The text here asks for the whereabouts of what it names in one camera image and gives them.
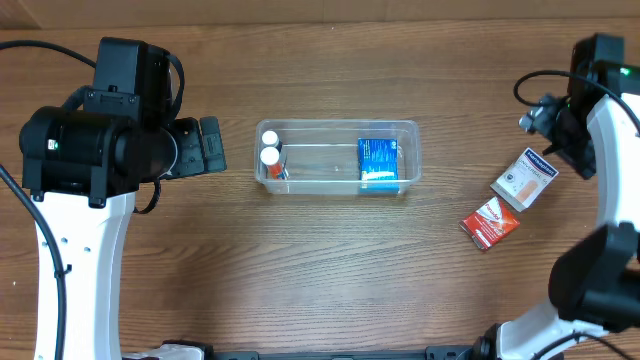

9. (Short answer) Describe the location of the orange vitamin tablet tube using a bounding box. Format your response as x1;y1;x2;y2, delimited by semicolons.
260;147;288;180

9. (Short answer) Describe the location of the dark brown medicine bottle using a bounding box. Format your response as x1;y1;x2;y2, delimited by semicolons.
261;130;283;151

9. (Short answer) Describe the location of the white plaster box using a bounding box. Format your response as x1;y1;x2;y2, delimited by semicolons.
491;148;559;212

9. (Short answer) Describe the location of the red Panadol box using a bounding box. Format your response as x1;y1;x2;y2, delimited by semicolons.
459;197;520;251

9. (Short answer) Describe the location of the blue lozenge box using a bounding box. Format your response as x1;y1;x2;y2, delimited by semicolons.
358;138;399;194

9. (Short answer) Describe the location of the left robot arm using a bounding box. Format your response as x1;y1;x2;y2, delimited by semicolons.
16;37;227;359

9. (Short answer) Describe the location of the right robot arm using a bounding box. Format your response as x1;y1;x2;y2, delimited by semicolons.
457;33;639;359

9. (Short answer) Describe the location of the clear plastic container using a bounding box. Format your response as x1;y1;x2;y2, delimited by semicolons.
254;119;422;196

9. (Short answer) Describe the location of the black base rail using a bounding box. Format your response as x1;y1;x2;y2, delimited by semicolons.
204;345;472;360

